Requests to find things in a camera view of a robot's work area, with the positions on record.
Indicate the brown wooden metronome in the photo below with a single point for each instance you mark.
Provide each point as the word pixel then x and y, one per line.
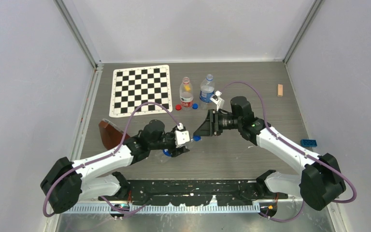
pixel 110 134

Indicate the red bottle cap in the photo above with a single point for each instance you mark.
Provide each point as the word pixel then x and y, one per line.
pixel 178 107

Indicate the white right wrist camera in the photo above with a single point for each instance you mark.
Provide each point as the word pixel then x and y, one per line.
pixel 217 100

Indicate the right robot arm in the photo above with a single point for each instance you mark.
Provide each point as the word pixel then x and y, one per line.
pixel 317 180

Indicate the blue lego brick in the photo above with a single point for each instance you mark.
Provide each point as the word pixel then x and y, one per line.
pixel 308 143

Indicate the clear bottle blue label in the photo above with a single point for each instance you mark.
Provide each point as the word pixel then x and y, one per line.
pixel 206 91

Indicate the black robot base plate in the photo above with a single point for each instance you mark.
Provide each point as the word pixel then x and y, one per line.
pixel 194 192

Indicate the slotted aluminium rail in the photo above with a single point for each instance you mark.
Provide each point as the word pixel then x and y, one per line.
pixel 211 207

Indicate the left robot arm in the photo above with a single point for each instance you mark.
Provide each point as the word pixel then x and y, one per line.
pixel 69 182

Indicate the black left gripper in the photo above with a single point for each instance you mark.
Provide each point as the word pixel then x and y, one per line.
pixel 175 151

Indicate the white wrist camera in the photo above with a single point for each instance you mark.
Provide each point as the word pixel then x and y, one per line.
pixel 181 135
pixel 217 100

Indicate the clear bottle red label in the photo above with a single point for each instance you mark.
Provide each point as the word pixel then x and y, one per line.
pixel 186 97

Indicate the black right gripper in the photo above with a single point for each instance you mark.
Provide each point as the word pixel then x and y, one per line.
pixel 210 127

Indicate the black white chessboard mat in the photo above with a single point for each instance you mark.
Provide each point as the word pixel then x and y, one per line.
pixel 133 86

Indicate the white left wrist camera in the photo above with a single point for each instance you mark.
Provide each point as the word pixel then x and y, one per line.
pixel 181 135

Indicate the tan wooden block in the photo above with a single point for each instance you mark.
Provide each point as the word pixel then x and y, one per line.
pixel 280 90

